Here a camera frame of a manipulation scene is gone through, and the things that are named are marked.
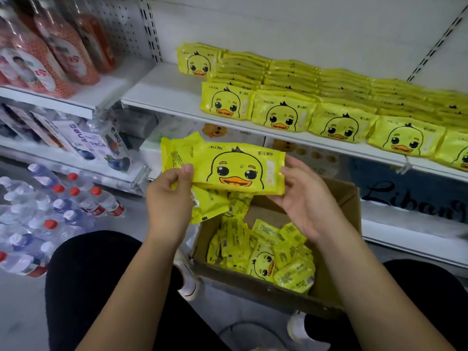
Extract person's cream clog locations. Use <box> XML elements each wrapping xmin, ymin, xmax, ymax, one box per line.
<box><xmin>287</xmin><ymin>311</ymin><xmax>315</xmax><ymax>342</ymax></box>
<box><xmin>175</xmin><ymin>248</ymin><xmax>202</xmax><ymax>300</ymax></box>

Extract person's black trousers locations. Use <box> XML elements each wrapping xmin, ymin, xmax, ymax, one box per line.
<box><xmin>45</xmin><ymin>230</ymin><xmax>468</xmax><ymax>351</ymax></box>

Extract person's left cream clog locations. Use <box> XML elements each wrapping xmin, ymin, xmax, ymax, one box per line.
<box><xmin>175</xmin><ymin>248</ymin><xmax>202</xmax><ymax>300</ymax></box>

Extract person's right hand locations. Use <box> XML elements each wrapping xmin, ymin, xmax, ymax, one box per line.
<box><xmin>267</xmin><ymin>155</ymin><xmax>349</xmax><ymax>244</ymax></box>

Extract brown cardboard box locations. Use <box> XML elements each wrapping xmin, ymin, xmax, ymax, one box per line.
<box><xmin>192</xmin><ymin>175</ymin><xmax>363</xmax><ymax>320</ymax></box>

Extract person's right cream clog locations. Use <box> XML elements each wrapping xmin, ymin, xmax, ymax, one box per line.
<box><xmin>287</xmin><ymin>311</ymin><xmax>315</xmax><ymax>342</ymax></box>

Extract person's left hand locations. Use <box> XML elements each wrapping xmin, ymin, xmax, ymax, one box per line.
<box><xmin>146</xmin><ymin>163</ymin><xmax>195</xmax><ymax>246</ymax></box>

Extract white metal shelf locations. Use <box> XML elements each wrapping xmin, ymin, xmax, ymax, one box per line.
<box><xmin>120</xmin><ymin>0</ymin><xmax>468</xmax><ymax>269</ymax></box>

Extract white pegboard shelf unit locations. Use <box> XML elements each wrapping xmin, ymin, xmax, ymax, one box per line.
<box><xmin>0</xmin><ymin>0</ymin><xmax>158</xmax><ymax>195</ymax></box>

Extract white duck tissue pack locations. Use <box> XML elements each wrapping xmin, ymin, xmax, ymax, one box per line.
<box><xmin>142</xmin><ymin>117</ymin><xmax>268</xmax><ymax>154</ymax></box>
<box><xmin>267</xmin><ymin>138</ymin><xmax>352</xmax><ymax>178</ymax></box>

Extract MIQI boxes with fruit print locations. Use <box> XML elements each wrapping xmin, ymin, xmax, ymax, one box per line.
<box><xmin>0</xmin><ymin>106</ymin><xmax>133</xmax><ymax>173</ymax></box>

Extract pack of red-capped bottles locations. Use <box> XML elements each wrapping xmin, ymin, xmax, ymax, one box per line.
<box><xmin>0</xmin><ymin>164</ymin><xmax>125</xmax><ymax>278</ymax></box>

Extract person's right forearm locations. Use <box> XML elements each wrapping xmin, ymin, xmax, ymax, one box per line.
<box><xmin>316</xmin><ymin>223</ymin><xmax>454</xmax><ymax>351</ymax></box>

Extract person's left forearm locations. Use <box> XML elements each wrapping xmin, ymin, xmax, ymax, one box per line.
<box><xmin>77</xmin><ymin>237</ymin><xmax>190</xmax><ymax>351</ymax></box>

